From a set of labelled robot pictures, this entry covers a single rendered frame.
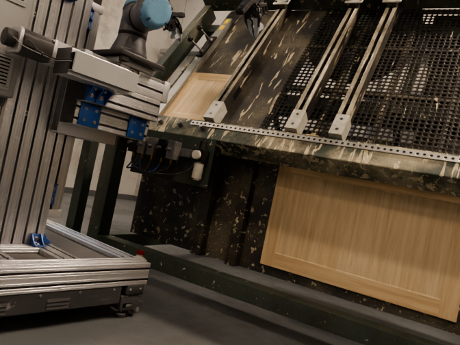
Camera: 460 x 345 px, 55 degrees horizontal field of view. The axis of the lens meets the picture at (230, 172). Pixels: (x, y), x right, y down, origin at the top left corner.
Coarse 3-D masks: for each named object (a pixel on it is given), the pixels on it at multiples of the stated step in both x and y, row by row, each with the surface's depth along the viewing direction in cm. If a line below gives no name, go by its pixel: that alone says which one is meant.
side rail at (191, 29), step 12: (204, 12) 305; (192, 24) 299; (204, 24) 306; (192, 36) 297; (180, 48) 288; (192, 48) 299; (168, 60) 280; (180, 60) 290; (156, 72) 272; (168, 72) 282
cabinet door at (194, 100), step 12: (192, 84) 257; (204, 84) 254; (216, 84) 251; (180, 96) 253; (192, 96) 250; (204, 96) 247; (216, 96) 243; (168, 108) 248; (180, 108) 245; (192, 108) 242; (204, 108) 239; (204, 120) 232
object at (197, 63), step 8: (224, 24) 289; (232, 24) 292; (216, 32) 285; (224, 32) 286; (216, 40) 280; (208, 56) 275; (192, 64) 267; (200, 64) 269; (184, 72) 264; (192, 72) 264; (184, 80) 258; (176, 88) 255; (168, 96) 252; (176, 96) 254; (160, 104) 249; (168, 104) 249; (160, 112) 244
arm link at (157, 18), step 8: (144, 0) 163; (152, 0) 162; (160, 0) 164; (136, 8) 166; (144, 8) 161; (152, 8) 162; (160, 8) 164; (168, 8) 166; (136, 16) 167; (144, 16) 163; (152, 16) 163; (160, 16) 165; (168, 16) 167; (136, 24) 170; (144, 24) 166; (152, 24) 165; (160, 24) 166
